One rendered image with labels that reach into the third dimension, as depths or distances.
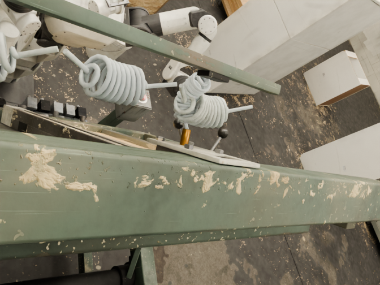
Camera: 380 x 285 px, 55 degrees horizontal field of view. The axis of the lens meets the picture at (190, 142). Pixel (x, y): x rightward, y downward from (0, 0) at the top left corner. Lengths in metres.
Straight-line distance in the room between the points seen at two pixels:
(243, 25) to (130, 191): 3.37
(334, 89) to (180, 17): 4.72
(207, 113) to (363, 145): 4.10
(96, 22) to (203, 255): 2.85
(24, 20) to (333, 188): 0.92
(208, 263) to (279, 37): 2.06
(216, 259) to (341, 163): 2.19
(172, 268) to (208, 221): 2.43
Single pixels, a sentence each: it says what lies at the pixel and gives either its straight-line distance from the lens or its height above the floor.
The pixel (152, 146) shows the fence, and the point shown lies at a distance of 1.43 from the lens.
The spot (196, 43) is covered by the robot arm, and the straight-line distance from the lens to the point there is 1.60.
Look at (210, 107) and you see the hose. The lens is 0.68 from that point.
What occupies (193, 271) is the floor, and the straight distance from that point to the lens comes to 3.11.
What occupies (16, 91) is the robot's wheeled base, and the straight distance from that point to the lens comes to 2.57.
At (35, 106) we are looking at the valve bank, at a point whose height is 0.76.
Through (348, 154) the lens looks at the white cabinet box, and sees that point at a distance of 4.78.
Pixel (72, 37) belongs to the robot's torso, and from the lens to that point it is 1.51.
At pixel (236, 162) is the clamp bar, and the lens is 0.57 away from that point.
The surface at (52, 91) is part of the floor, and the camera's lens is 2.89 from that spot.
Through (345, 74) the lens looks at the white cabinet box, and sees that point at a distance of 6.05.
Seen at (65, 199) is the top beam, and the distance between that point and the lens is 0.41.
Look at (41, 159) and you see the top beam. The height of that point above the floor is 1.94.
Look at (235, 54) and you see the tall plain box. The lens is 3.75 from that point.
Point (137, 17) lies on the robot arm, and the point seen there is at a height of 1.34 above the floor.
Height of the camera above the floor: 2.28
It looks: 41 degrees down
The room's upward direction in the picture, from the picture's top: 61 degrees clockwise
